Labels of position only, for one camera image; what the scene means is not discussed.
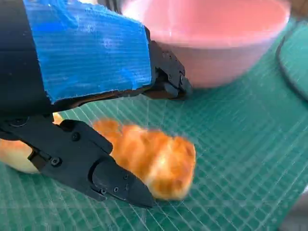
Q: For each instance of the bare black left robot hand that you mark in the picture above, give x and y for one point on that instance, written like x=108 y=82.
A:
x=91 y=55

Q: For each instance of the pink bowl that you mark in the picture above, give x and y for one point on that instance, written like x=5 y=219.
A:
x=211 y=43

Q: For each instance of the orange striped toy bread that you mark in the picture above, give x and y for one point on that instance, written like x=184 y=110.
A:
x=156 y=158

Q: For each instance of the green cutting mat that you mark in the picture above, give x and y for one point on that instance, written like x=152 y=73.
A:
x=240 y=149

